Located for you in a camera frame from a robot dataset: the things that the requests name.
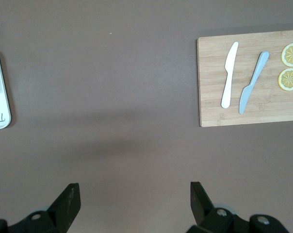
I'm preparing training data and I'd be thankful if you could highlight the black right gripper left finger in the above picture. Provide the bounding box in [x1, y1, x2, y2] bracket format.
[7, 183, 81, 233]

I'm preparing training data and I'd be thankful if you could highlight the white plastic knife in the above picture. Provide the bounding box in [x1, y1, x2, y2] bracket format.
[220, 41, 239, 109]

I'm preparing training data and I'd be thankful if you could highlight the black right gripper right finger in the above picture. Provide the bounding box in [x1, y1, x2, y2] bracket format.
[186, 182, 290, 233]

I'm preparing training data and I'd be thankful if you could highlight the bamboo cutting board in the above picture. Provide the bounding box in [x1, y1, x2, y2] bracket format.
[196, 29, 293, 128]

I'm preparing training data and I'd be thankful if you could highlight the yellow lemon slice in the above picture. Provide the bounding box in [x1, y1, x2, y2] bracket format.
[281, 43, 293, 67]
[277, 68, 293, 92]

